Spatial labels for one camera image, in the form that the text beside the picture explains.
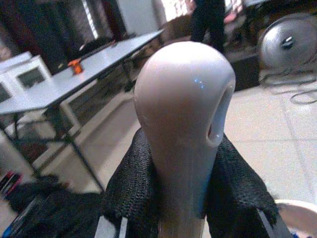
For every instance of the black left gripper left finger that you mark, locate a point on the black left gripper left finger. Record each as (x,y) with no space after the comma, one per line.
(133,188)

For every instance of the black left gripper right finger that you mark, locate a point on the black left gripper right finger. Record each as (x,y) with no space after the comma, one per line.
(235,198)

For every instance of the black bag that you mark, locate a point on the black bag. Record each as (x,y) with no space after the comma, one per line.
(54,208)

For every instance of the grey folding table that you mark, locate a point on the grey folding table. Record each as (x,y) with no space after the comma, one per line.
(81,74)

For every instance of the black low cabinet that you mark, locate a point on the black low cabinet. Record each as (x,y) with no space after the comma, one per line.
(244,72)

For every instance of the orange tool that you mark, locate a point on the orange tool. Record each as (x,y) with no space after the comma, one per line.
(75,67)

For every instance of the white cabinet with glass doors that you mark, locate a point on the white cabinet with glass doors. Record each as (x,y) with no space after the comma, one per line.
(27,74)

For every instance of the silver round fan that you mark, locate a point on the silver round fan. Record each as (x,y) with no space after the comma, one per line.
(287,44)

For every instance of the person in black clothes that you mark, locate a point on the person in black clothes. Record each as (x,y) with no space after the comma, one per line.
(208,22)

